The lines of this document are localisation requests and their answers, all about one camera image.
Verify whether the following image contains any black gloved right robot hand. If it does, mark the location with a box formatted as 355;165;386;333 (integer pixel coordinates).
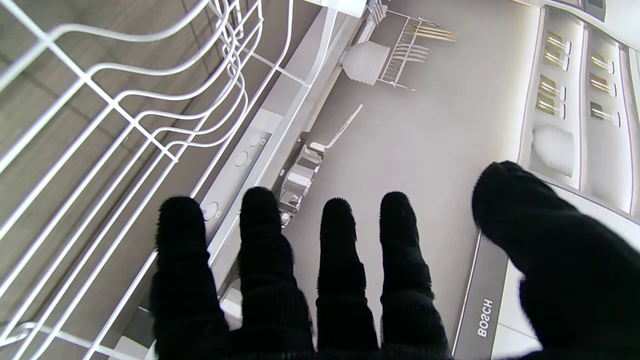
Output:
150;160;640;360

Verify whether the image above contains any printed kitchen backdrop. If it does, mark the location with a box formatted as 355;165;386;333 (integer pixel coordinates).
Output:
115;0;640;360

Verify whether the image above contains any white wire dish rack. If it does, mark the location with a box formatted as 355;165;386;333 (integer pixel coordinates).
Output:
0;0;326;360

